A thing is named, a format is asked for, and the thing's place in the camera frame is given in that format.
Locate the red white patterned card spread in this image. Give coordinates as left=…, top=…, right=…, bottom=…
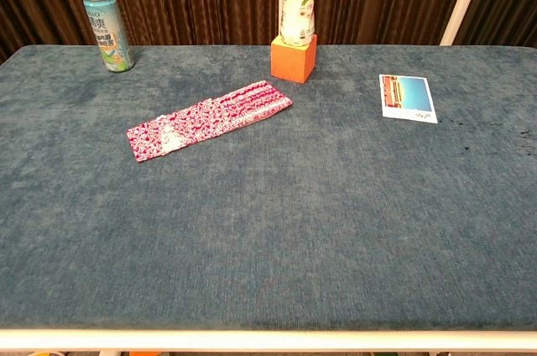
left=161, top=80, right=294, bottom=151

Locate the blue fabric table cover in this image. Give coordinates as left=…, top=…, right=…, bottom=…
left=0, top=44, right=537, bottom=332

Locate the orange cube block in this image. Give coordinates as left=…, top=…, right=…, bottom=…
left=270, top=34, right=319, bottom=85

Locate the postcard with blue sky photo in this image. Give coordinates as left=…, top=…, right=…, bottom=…
left=378, top=74, right=439, bottom=125

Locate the teal drink can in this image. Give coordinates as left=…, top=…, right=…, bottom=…
left=82, top=0, right=135, bottom=73

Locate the white table edge rail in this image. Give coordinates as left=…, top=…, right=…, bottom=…
left=0, top=327, right=537, bottom=353

